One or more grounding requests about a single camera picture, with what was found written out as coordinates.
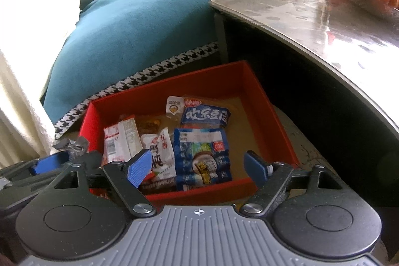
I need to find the long red snack packet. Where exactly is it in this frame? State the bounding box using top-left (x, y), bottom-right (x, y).
top-left (102, 116), bottom-right (143, 165)

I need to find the blue coconut snack packet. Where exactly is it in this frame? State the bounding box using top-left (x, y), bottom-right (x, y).
top-left (173, 128), bottom-right (232, 190)

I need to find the silver white packet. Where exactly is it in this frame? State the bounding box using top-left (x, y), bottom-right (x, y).
top-left (53, 136), bottom-right (89, 161)

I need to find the white red character packet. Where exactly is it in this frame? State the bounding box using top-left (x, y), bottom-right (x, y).
top-left (141, 128), bottom-right (177, 194)

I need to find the orange clear snack packet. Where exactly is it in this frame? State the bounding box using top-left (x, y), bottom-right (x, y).
top-left (119, 96), bottom-right (185, 136)

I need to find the red cardboard box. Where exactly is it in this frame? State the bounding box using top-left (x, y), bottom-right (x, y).
top-left (80, 61), bottom-right (299, 207)

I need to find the blue red bean snack packet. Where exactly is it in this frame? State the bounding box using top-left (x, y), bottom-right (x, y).
top-left (181, 98), bottom-right (231, 128)

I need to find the teal sofa cushion cover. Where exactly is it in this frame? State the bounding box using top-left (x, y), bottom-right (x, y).
top-left (43, 0), bottom-right (218, 137)

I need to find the cream white blanket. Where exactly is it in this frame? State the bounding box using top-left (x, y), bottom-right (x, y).
top-left (1, 0), bottom-right (81, 168)

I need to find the marble top coffee table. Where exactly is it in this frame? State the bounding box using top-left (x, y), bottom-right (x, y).
top-left (209, 0), bottom-right (399, 254)

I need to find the glass fruit bowl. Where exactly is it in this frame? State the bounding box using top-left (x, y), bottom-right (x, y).
top-left (350, 0), bottom-right (398, 24)

